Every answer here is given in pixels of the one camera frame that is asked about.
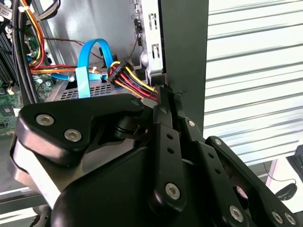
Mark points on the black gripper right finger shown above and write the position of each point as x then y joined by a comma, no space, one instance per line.
221,184

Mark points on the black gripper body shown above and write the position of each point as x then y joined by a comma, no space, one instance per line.
106,201

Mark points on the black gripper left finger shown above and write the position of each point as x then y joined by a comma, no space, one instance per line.
71,111

